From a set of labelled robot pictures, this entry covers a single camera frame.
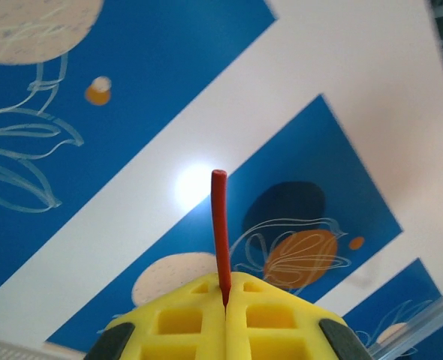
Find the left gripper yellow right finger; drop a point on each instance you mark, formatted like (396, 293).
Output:
(266, 337)

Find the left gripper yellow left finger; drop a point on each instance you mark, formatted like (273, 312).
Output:
(191, 337)

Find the aluminium frame post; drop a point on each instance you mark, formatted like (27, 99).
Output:
(424, 322)

